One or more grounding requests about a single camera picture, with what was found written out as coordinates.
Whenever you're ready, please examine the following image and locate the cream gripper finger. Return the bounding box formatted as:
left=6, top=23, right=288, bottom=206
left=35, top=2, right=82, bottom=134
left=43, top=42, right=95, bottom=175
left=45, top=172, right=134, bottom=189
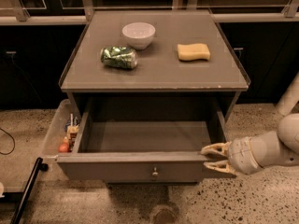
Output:
left=200, top=142, right=231, bottom=157
left=204, top=160, right=236, bottom=175

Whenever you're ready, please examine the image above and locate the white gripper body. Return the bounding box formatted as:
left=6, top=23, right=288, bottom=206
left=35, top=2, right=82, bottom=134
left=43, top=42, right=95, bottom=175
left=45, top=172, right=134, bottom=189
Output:
left=227, top=137, right=265, bottom=175

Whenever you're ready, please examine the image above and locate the grey top drawer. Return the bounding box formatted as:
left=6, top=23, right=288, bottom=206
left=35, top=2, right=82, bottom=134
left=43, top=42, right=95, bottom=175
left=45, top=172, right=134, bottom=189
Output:
left=57, top=97, right=227, bottom=183

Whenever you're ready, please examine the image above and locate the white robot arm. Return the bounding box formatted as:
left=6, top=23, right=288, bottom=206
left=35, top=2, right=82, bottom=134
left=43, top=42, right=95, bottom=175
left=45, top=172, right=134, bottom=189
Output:
left=201, top=73, right=299, bottom=175

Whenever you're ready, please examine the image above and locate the grey drawer cabinet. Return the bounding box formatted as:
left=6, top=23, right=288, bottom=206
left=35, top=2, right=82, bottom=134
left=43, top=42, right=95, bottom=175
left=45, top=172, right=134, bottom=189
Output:
left=58, top=9, right=251, bottom=185

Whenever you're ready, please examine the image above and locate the yellow sponge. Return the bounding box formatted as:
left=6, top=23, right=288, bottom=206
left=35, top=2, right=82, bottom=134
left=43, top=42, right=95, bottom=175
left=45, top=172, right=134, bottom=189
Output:
left=177, top=43, right=210, bottom=61

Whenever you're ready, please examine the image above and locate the crushed green can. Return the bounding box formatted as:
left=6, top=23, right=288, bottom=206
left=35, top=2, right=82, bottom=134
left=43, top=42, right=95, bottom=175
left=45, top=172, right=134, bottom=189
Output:
left=100, top=46, right=137, bottom=70

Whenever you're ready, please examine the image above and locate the white bowl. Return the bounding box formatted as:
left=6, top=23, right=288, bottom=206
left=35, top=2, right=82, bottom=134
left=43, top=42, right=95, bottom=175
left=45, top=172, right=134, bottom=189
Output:
left=122, top=22, right=156, bottom=49

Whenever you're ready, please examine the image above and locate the brown snack box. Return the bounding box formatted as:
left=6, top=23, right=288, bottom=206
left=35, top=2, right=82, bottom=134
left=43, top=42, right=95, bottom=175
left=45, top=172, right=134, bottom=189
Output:
left=66, top=125, right=79, bottom=147

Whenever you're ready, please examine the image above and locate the orange round fruit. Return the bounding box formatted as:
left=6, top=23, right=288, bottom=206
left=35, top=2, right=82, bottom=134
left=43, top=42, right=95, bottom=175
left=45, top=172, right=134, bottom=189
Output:
left=59, top=143, right=69, bottom=152

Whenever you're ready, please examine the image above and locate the clear plastic bin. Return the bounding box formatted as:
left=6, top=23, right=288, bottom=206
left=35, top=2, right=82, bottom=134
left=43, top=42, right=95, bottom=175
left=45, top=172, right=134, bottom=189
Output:
left=42, top=99, right=83, bottom=161

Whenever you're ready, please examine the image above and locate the black pole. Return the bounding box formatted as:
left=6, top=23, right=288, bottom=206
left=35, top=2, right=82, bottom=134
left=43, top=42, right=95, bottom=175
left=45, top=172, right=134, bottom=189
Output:
left=10, top=157, right=49, bottom=224

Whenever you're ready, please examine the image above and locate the metal railing frame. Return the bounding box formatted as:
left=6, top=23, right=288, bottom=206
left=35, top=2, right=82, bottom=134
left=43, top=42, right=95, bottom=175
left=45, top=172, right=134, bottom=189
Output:
left=0, top=0, right=299, bottom=23

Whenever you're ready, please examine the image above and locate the black cable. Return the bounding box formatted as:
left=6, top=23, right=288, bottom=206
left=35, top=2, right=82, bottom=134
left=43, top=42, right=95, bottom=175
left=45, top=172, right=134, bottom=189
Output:
left=0, top=128, right=16, bottom=156

